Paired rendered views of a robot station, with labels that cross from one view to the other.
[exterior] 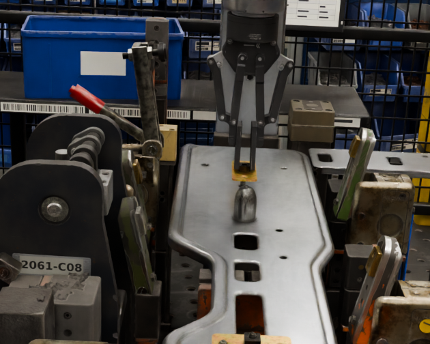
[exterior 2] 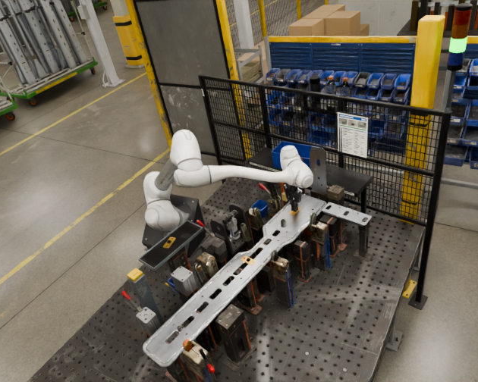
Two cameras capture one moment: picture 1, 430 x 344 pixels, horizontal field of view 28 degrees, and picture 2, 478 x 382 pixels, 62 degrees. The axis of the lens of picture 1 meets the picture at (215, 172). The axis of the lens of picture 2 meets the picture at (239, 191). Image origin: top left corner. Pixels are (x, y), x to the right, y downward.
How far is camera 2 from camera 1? 168 cm
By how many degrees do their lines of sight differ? 44
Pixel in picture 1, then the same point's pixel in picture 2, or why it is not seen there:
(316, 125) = (333, 195)
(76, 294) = (218, 244)
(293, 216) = (294, 228)
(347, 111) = (352, 189)
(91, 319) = (218, 249)
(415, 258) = (382, 233)
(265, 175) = (305, 211)
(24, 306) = (205, 245)
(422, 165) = (351, 217)
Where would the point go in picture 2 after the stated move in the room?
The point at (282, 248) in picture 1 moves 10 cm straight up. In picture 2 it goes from (281, 237) to (279, 224)
